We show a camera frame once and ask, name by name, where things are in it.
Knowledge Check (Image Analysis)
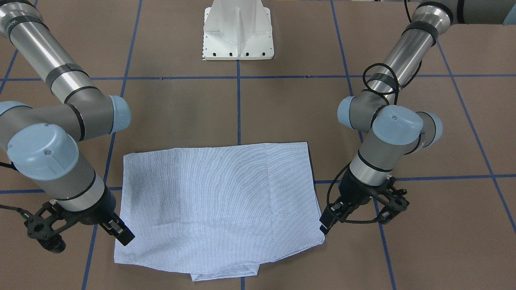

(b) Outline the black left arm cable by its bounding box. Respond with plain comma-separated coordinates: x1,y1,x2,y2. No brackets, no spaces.
327,0,420,224

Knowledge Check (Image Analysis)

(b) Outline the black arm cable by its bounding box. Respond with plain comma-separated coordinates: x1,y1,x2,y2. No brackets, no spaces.
327,0,420,224
0,161,29,215

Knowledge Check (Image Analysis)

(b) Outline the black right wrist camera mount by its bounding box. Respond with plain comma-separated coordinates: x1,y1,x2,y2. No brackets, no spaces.
20,200,73,253

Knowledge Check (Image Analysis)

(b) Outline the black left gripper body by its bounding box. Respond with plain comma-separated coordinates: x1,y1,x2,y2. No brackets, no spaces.
329,168,382,224

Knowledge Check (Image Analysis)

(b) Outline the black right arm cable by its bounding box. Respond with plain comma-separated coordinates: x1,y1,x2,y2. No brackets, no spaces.
0,161,29,215

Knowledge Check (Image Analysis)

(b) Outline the white camera pillar base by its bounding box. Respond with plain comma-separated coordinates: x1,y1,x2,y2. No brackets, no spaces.
202,0,275,60

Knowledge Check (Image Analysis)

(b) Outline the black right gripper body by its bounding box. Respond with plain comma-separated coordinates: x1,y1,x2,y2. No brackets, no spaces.
69,185,119,225

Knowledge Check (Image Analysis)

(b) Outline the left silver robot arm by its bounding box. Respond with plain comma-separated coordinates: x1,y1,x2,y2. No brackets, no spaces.
320,0,515,235

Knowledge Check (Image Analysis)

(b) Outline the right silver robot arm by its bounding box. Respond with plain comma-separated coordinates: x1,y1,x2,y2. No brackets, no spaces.
0,0,135,253

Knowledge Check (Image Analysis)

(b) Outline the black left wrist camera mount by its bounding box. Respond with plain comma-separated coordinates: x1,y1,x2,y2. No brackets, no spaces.
372,175,410,225

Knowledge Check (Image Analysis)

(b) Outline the light blue striped shirt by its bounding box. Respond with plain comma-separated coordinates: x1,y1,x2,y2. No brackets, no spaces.
114,143,325,281

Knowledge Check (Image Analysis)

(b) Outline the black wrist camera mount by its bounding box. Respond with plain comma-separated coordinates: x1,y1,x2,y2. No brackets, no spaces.
372,175,410,225
20,200,73,253

